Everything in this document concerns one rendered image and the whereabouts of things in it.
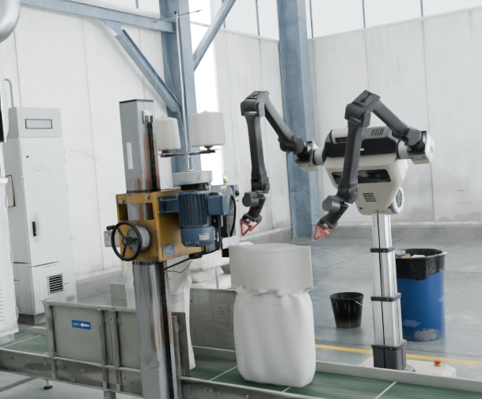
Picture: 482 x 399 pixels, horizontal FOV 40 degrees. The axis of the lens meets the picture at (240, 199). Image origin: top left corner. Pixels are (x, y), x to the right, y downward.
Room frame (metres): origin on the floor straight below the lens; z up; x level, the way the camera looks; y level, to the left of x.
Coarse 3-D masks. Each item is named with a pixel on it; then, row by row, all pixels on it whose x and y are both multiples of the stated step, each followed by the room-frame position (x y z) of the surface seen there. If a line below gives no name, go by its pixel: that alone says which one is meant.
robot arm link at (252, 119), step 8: (240, 104) 3.05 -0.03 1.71; (256, 104) 2.99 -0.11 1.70; (248, 112) 3.07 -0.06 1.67; (256, 112) 3.00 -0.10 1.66; (248, 120) 3.04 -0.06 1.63; (256, 120) 3.03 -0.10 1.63; (248, 128) 3.05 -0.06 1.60; (256, 128) 3.04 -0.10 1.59; (256, 136) 3.04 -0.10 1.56; (256, 144) 3.05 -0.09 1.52; (256, 152) 3.06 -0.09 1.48; (256, 160) 3.07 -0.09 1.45; (256, 168) 3.08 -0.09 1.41; (264, 168) 3.11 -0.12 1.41; (256, 176) 3.09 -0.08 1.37; (264, 176) 3.10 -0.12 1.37; (256, 184) 3.11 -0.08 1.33
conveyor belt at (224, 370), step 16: (32, 336) 4.38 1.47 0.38; (32, 352) 3.98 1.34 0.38; (192, 368) 3.42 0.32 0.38; (208, 368) 3.40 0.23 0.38; (224, 368) 3.38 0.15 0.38; (240, 384) 3.11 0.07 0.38; (256, 384) 3.09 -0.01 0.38; (272, 384) 3.08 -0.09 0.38; (320, 384) 3.03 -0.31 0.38; (336, 384) 3.01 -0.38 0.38; (352, 384) 2.99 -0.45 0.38; (368, 384) 2.98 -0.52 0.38; (384, 384) 2.96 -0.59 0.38; (400, 384) 2.95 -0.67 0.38; (416, 384) 2.93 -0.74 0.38
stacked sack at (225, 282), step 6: (222, 276) 6.21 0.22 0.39; (228, 276) 6.23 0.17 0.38; (192, 282) 6.04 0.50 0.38; (198, 282) 6.01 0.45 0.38; (204, 282) 6.01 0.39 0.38; (210, 282) 6.03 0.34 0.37; (222, 282) 6.08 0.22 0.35; (228, 282) 6.15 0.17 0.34; (216, 288) 5.98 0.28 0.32; (222, 288) 6.07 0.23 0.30; (228, 288) 6.17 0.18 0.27
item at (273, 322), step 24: (240, 264) 3.19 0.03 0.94; (264, 264) 3.04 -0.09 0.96; (288, 264) 3.04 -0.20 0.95; (240, 288) 3.19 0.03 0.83; (264, 288) 3.04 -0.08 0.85; (288, 288) 3.04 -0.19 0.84; (312, 288) 3.02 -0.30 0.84; (240, 312) 3.14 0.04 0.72; (264, 312) 3.06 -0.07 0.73; (288, 312) 3.00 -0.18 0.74; (312, 312) 3.07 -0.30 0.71; (240, 336) 3.15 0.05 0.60; (264, 336) 3.06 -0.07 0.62; (288, 336) 3.00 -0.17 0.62; (312, 336) 3.03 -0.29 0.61; (240, 360) 3.16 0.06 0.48; (264, 360) 3.07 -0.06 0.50; (288, 360) 3.00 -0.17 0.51; (312, 360) 3.03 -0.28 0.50; (288, 384) 3.03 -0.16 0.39
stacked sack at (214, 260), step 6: (216, 252) 6.34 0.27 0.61; (204, 258) 5.94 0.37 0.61; (210, 258) 5.98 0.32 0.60; (216, 258) 6.03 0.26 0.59; (222, 258) 6.10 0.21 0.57; (228, 258) 6.16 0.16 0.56; (192, 264) 5.92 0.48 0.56; (198, 264) 5.88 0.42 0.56; (204, 264) 5.87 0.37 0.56; (210, 264) 5.93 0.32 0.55; (216, 264) 6.01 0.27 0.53; (222, 264) 6.12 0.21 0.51; (192, 270) 5.91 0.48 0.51; (198, 270) 5.88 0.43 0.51; (204, 270) 5.92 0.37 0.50
